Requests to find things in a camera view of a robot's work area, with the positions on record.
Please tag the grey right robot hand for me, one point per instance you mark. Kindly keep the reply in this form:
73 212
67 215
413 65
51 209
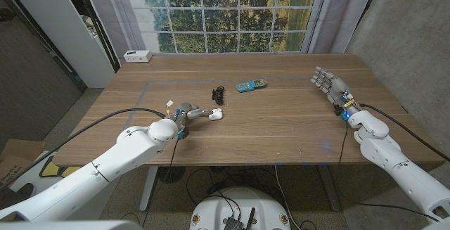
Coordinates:
335 87

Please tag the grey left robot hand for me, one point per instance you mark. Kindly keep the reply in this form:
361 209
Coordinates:
184 112

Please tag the white airpods case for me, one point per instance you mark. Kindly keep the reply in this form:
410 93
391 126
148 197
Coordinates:
216 115

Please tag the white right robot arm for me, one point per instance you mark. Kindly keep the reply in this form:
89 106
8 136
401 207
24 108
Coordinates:
404 166

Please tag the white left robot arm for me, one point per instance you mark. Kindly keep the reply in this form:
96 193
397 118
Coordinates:
105 166

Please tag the black hair clip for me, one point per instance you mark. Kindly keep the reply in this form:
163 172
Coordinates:
218 95

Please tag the blue toy phone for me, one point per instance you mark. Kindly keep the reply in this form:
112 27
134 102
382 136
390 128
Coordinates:
250 84

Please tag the black round floor fan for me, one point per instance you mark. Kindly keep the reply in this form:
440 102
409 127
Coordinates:
171 173

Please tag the white power strip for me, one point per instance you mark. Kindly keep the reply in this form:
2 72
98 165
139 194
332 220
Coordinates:
137 56

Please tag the white table leg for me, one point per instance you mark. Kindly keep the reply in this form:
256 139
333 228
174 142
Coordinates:
149 188

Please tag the grey table leg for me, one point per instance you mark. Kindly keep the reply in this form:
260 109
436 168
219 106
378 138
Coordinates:
328 188

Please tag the printed window backdrop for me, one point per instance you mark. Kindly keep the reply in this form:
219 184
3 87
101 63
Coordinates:
225 15

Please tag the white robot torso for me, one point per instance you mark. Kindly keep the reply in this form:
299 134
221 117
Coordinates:
239 205

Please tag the black electronics module with antenna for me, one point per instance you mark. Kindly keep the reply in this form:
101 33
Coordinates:
233 223

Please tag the yellow and black pad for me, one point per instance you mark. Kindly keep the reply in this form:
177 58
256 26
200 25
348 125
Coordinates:
52 170

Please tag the white shelf cabinet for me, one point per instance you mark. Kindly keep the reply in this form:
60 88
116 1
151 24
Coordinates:
56 22

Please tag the white floor board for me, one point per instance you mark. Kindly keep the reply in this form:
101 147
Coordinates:
35 179

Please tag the black shoe with white sole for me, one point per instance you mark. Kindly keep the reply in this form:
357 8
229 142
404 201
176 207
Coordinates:
26 189

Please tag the brown cardboard box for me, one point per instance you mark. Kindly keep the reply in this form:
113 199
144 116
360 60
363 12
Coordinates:
14 159

